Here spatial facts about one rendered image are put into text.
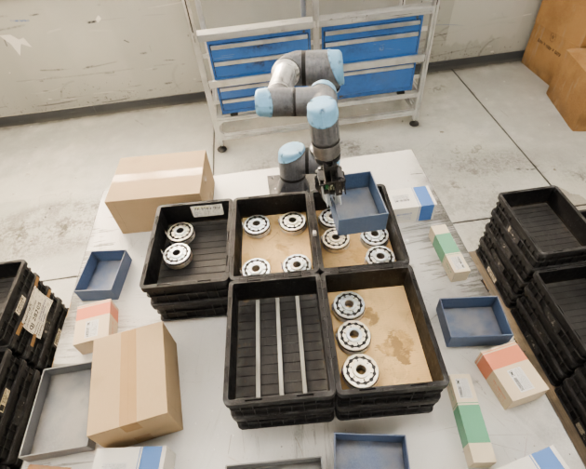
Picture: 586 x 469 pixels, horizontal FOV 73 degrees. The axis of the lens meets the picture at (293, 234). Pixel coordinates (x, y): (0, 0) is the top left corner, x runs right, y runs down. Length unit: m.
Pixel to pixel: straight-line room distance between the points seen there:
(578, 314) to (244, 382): 1.50
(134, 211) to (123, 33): 2.47
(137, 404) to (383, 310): 0.79
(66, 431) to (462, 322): 1.35
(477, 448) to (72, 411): 1.23
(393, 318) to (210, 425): 0.66
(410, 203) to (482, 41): 3.08
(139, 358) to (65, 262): 1.78
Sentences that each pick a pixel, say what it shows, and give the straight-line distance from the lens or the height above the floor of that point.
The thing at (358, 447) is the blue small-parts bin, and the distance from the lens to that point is 1.32.
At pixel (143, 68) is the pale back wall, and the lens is 4.17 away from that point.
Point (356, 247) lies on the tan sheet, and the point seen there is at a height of 0.83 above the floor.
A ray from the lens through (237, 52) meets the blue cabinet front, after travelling 3.10.
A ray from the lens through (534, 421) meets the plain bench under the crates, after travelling 1.47.
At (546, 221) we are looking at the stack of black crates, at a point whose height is 0.49.
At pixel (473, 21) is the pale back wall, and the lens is 4.51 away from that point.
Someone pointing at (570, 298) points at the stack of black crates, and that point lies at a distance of 2.20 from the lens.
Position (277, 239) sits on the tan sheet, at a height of 0.83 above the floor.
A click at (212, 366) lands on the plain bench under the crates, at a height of 0.70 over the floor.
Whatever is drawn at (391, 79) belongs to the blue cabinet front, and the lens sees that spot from 3.40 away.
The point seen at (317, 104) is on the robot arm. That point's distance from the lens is 1.01.
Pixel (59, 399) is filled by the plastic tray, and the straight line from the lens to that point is 1.61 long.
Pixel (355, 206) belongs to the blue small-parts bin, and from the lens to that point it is 1.31.
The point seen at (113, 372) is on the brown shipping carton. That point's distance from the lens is 1.37.
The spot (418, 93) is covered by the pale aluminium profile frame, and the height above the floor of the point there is 0.30.
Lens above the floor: 1.98
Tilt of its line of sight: 48 degrees down
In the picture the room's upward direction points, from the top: 6 degrees counter-clockwise
